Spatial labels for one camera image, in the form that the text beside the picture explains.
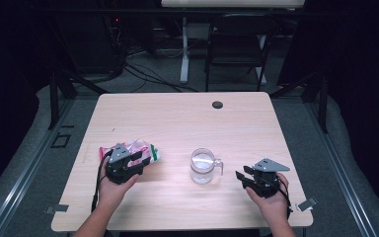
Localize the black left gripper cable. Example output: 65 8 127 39
91 149 114 213

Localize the white desk with white legs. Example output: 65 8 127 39
160 0 306 86

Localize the bundle of black floor cables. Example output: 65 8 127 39
121 60 200 94

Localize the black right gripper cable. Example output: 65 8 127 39
277 176 293 218

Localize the black folding chair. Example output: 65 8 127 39
204 13 280 93

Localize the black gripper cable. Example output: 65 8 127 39
277 176 293 218
91 149 114 213

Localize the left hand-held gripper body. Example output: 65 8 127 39
105 142 146 186

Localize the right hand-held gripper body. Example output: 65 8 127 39
245 157 291 199

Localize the grey tape piece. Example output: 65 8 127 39
44 203 70 215
295 196 319 212

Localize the aluminium floor rail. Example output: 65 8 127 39
304 98 378 237
0 98 77 237

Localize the pink and white plastic bag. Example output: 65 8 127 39
99 138 162 166

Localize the dark equipment rack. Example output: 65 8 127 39
55 9 126 75

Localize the person's left hand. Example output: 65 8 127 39
98 159 140 210

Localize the clear glass jug with handle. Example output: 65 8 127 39
189 147 225 185

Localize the grey box under white desk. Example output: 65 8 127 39
187 22 211 41

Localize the person's right hand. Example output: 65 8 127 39
245 172 292 219

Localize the black metal stand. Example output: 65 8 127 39
268 70 330 134
47 65 111 130

